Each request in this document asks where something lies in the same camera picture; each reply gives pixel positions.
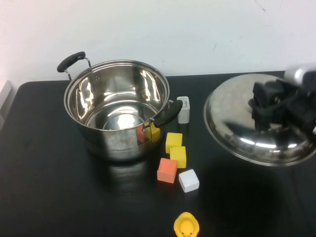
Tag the white charger block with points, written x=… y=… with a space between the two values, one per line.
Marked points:
x=184 y=116

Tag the orange foam cube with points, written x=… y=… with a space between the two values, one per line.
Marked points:
x=166 y=171

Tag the yellow rubber duck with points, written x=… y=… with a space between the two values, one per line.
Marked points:
x=186 y=225

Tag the steel lid with black knob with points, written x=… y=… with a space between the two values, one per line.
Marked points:
x=227 y=108

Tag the grey wall trunking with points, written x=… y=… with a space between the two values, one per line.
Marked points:
x=3 y=98

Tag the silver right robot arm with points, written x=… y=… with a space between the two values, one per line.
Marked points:
x=301 y=72

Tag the yellow foam cube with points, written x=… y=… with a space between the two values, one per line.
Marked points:
x=173 y=139
x=178 y=155

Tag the white foam cube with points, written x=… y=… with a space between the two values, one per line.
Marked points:
x=188 y=180

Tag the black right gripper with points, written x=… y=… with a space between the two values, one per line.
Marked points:
x=296 y=108

